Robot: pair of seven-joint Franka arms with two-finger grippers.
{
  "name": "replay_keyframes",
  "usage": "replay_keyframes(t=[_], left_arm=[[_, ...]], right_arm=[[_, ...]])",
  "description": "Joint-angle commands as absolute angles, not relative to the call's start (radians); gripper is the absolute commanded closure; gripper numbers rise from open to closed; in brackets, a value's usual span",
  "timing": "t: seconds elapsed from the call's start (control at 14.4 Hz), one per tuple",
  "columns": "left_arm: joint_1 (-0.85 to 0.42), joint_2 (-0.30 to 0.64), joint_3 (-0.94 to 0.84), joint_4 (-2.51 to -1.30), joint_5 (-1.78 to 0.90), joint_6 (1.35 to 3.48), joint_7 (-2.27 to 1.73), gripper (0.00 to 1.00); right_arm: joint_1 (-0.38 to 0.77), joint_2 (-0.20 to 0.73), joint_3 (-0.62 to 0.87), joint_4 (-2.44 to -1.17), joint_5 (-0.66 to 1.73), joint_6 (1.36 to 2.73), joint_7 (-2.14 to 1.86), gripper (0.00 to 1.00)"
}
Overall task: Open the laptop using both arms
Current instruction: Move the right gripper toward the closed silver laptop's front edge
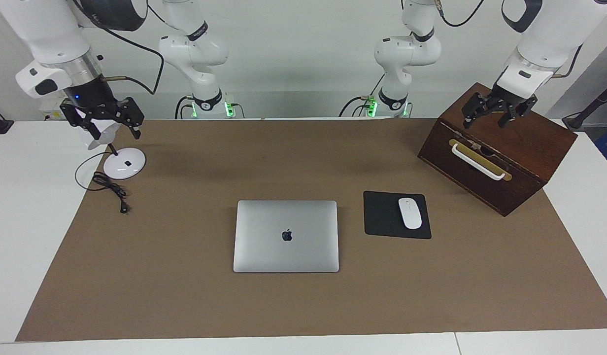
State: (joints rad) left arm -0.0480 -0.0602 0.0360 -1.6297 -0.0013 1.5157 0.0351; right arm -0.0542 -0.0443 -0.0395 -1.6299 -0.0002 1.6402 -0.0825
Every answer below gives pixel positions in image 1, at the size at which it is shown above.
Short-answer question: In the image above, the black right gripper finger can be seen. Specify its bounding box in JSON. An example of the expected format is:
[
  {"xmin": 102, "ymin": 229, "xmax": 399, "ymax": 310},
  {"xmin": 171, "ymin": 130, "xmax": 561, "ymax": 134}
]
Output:
[
  {"xmin": 61, "ymin": 101, "xmax": 103, "ymax": 142},
  {"xmin": 117, "ymin": 97, "xmax": 145, "ymax": 139}
]

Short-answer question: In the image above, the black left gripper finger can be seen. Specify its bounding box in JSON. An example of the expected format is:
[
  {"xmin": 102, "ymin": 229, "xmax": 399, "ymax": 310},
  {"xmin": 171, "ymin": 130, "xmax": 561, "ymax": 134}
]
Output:
[
  {"xmin": 462, "ymin": 93, "xmax": 496, "ymax": 130},
  {"xmin": 498, "ymin": 96, "xmax": 538, "ymax": 129}
]

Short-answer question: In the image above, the silver laptop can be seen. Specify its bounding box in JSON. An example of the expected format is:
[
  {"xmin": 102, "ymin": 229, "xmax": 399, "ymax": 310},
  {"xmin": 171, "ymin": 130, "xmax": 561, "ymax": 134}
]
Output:
[{"xmin": 233, "ymin": 200, "xmax": 340, "ymax": 273}]

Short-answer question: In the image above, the dark brown wooden box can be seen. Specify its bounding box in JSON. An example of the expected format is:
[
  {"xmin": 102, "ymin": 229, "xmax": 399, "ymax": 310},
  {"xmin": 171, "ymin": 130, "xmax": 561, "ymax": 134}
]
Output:
[{"xmin": 417, "ymin": 82, "xmax": 578, "ymax": 217}]

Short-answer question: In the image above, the white power strip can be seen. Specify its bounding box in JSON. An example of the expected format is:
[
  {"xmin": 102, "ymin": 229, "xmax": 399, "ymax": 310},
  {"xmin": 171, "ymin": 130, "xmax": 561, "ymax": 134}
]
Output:
[{"xmin": 40, "ymin": 96, "xmax": 70, "ymax": 121}]

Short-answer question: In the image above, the white desk lamp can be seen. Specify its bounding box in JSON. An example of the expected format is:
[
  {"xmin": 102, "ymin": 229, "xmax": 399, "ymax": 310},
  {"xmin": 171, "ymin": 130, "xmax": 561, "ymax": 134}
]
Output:
[{"xmin": 84, "ymin": 121, "xmax": 147, "ymax": 180}]

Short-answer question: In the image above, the black tripod leg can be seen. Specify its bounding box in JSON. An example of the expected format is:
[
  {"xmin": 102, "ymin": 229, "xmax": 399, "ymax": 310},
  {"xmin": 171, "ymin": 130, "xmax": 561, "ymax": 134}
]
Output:
[{"xmin": 562, "ymin": 79, "xmax": 607, "ymax": 131}]

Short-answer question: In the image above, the white computer mouse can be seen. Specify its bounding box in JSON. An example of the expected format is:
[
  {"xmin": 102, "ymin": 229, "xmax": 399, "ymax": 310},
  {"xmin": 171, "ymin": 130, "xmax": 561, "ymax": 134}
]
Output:
[{"xmin": 398, "ymin": 197, "xmax": 423, "ymax": 230}]

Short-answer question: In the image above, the black mouse pad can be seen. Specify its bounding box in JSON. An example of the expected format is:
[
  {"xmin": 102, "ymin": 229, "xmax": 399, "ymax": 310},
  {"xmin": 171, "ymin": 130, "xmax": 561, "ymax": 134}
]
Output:
[{"xmin": 363, "ymin": 191, "xmax": 432, "ymax": 240}]

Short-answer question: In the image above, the brown table mat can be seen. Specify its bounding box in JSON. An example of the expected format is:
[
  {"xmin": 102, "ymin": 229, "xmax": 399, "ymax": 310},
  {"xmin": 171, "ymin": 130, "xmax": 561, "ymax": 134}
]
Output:
[{"xmin": 15, "ymin": 118, "xmax": 607, "ymax": 342}]

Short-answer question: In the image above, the black right base cable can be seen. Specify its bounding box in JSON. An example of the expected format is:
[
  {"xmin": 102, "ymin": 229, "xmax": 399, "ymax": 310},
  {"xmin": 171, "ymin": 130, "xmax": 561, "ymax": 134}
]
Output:
[{"xmin": 174, "ymin": 95, "xmax": 193, "ymax": 120}]

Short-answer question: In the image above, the black base cable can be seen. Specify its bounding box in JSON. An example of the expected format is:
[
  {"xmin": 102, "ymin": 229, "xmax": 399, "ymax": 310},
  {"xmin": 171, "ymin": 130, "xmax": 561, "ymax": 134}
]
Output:
[
  {"xmin": 174, "ymin": 95, "xmax": 193, "ymax": 120},
  {"xmin": 339, "ymin": 74, "xmax": 385, "ymax": 118}
]

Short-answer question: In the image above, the white box handle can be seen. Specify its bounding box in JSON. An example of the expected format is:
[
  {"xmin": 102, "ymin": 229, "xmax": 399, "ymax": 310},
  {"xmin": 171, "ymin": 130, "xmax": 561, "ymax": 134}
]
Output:
[{"xmin": 451, "ymin": 143, "xmax": 506, "ymax": 181}]

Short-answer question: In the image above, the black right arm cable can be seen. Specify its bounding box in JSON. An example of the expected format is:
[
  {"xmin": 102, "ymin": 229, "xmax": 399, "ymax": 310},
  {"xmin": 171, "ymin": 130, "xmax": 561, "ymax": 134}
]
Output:
[{"xmin": 72, "ymin": 0, "xmax": 165, "ymax": 95}]

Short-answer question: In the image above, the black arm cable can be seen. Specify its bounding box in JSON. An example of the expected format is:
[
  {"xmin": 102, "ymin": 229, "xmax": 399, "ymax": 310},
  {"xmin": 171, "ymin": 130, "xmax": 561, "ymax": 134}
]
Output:
[
  {"xmin": 72, "ymin": 0, "xmax": 165, "ymax": 95},
  {"xmin": 434, "ymin": 0, "xmax": 585, "ymax": 79}
]

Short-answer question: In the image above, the black lamp power cable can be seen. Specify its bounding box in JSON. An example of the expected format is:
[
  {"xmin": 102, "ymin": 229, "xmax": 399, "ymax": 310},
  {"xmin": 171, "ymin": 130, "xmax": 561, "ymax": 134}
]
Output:
[{"xmin": 75, "ymin": 150, "xmax": 131, "ymax": 214}]

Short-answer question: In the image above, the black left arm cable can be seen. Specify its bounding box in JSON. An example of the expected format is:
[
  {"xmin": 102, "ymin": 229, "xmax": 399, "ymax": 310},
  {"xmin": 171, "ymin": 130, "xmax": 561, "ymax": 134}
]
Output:
[{"xmin": 434, "ymin": 0, "xmax": 585, "ymax": 79}]

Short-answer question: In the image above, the black left base cable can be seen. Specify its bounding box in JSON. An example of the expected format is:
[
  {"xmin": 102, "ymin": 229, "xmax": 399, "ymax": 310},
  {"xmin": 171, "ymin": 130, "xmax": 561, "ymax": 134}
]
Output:
[{"xmin": 339, "ymin": 74, "xmax": 385, "ymax": 118}]

